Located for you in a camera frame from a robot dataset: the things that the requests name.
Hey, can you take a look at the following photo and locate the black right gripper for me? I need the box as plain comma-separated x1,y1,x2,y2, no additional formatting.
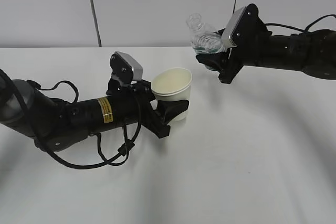
196,47,271,84

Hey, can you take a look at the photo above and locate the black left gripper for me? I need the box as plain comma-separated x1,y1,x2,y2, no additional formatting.
106,79,189,138

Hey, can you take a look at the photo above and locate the clear green-label water bottle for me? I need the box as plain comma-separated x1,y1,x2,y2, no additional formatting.
186,13,226,55

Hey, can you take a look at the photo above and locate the white paper cup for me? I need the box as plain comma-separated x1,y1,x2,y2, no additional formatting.
150,67,193,123

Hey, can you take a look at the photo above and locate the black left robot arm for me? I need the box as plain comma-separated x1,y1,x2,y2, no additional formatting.
1,72,189,152

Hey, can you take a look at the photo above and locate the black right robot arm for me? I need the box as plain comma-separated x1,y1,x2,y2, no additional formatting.
196,29,335,84

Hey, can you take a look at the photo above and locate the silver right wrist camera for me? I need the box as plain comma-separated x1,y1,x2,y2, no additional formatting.
221,3,268,48

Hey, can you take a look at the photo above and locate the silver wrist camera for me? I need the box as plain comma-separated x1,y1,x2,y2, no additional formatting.
110,51,143,84
221,3,268,48

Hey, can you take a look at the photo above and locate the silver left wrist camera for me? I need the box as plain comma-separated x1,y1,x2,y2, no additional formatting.
110,51,143,84

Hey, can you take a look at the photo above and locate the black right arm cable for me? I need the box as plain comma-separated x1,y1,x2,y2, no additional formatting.
265,13,336,35

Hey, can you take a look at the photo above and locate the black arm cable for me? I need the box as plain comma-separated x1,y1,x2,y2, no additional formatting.
265,13,336,35
0,69,144,169

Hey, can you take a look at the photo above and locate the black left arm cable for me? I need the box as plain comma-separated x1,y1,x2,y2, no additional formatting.
0,69,144,169

